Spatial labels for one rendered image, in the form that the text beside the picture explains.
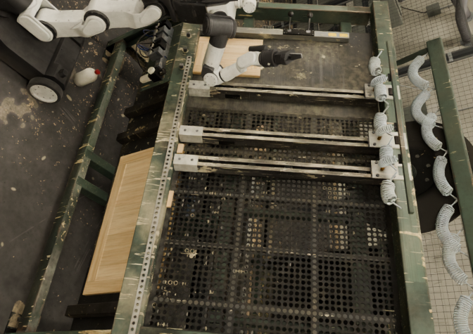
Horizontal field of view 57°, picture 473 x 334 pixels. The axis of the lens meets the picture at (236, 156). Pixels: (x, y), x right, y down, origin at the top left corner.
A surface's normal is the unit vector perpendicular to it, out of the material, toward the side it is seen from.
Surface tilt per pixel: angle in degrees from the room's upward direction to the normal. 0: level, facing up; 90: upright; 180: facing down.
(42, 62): 0
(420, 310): 59
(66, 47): 0
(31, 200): 0
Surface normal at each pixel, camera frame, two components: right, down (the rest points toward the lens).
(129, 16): -0.50, 0.73
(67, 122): 0.85, -0.22
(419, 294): -0.01, -0.54
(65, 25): -0.09, 0.84
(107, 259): -0.52, -0.50
